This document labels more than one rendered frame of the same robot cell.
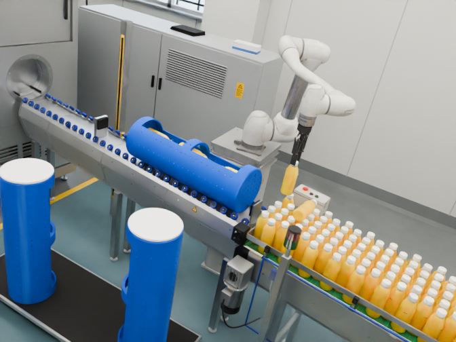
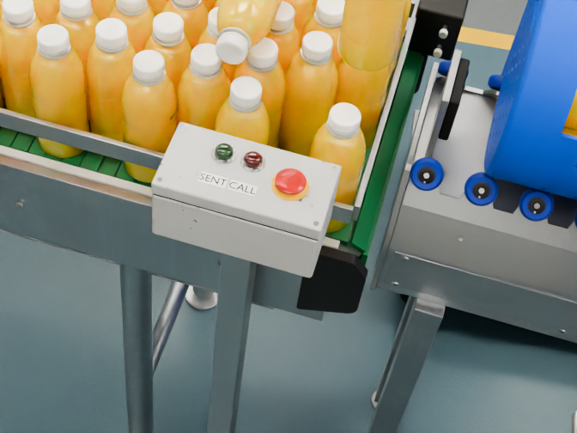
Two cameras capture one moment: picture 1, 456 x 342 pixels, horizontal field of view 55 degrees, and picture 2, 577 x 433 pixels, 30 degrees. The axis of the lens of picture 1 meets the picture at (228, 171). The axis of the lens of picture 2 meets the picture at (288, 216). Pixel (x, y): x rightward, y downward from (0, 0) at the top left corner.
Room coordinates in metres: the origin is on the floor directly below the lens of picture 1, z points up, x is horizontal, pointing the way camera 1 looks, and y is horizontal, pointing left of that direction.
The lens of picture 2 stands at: (3.05, -0.77, 2.07)
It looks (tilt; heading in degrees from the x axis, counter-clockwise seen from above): 53 degrees down; 158
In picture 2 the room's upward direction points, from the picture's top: 9 degrees clockwise
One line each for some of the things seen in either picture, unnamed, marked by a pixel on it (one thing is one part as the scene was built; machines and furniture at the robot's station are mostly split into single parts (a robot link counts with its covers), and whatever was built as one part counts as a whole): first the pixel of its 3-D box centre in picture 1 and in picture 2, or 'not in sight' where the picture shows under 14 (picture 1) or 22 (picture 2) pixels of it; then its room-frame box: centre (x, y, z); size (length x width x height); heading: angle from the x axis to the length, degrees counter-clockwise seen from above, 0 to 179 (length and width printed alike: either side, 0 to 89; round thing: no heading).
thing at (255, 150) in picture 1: (249, 144); not in sight; (2.84, -0.11, 1.10); 0.22 x 0.18 x 0.06; 79
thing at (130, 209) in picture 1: (129, 220); not in sight; (2.76, 0.67, 0.31); 0.06 x 0.06 x 0.63; 60
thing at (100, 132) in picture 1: (101, 127); not in sight; (2.84, 0.95, 1.00); 0.10 x 0.04 x 0.15; 150
